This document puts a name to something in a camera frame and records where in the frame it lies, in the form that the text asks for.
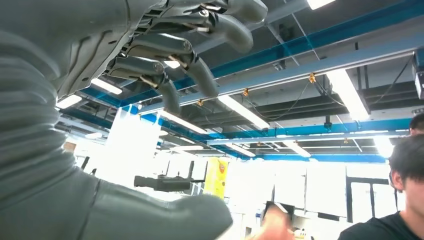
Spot background person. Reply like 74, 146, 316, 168
409, 113, 424, 137

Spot ceiling light panel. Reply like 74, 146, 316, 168
282, 140, 312, 159
55, 94, 83, 110
217, 95, 271, 130
158, 110, 209, 135
306, 0, 336, 10
325, 67, 371, 122
90, 77, 123, 96

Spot yellow green carton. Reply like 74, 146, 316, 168
203, 157, 230, 200

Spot black desktop device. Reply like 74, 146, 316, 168
134, 161, 207, 193

